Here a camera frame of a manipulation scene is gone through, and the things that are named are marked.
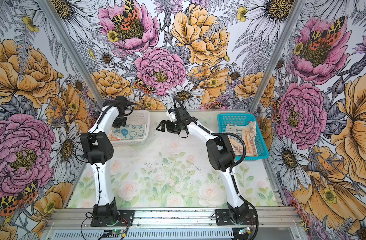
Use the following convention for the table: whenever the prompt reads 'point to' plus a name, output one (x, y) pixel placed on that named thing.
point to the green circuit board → (117, 231)
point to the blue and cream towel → (130, 131)
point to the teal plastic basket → (224, 119)
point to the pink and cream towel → (248, 132)
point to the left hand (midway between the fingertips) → (113, 128)
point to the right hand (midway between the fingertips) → (163, 132)
